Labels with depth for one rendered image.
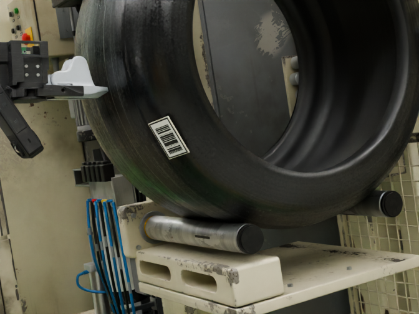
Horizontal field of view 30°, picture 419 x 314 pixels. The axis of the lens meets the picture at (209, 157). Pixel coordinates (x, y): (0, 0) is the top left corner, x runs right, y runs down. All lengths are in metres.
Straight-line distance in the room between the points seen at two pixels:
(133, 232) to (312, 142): 0.39
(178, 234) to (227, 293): 0.20
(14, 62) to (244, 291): 0.46
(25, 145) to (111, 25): 0.21
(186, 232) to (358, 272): 0.29
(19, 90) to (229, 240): 0.38
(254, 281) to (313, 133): 0.46
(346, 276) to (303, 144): 0.35
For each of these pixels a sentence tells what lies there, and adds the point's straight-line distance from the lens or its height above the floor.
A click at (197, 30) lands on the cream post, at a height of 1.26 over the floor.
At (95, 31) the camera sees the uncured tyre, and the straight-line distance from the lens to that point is 1.21.
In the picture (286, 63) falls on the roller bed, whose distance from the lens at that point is 1.81.
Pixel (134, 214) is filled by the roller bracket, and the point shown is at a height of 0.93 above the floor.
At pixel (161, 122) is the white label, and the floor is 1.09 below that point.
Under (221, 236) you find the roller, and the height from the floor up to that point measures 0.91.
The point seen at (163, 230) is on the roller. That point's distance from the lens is 1.38.
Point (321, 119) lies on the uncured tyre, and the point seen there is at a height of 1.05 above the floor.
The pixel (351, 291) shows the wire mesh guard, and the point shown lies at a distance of 1.78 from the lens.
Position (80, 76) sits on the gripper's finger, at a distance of 1.15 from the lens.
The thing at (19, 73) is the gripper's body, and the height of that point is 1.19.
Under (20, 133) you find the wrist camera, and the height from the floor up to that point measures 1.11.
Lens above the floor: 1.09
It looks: 3 degrees down
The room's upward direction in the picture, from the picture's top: 9 degrees counter-clockwise
